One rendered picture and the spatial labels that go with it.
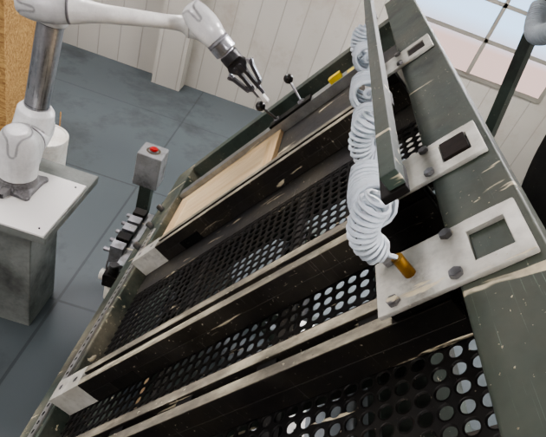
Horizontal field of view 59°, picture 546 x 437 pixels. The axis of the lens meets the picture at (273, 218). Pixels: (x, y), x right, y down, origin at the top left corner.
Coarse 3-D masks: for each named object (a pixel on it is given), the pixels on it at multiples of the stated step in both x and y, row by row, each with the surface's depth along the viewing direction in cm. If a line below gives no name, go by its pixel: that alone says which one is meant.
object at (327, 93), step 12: (348, 72) 172; (336, 84) 175; (348, 84) 174; (312, 96) 182; (324, 96) 178; (300, 108) 182; (312, 108) 181; (288, 120) 185; (300, 120) 184; (264, 132) 192; (252, 144) 193; (240, 156) 197; (216, 168) 202; (204, 180) 206
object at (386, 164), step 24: (360, 48) 110; (360, 72) 98; (384, 72) 75; (360, 96) 101; (384, 96) 64; (384, 120) 58; (384, 144) 53; (360, 168) 66; (384, 168) 49; (360, 192) 60
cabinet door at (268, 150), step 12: (276, 132) 188; (264, 144) 187; (276, 144) 176; (252, 156) 187; (264, 156) 174; (228, 168) 197; (240, 168) 186; (252, 168) 175; (216, 180) 197; (228, 180) 185; (240, 180) 174; (192, 192) 208; (204, 192) 196; (216, 192) 184; (180, 204) 208; (192, 204) 195; (204, 204) 184; (180, 216) 194; (168, 228) 192
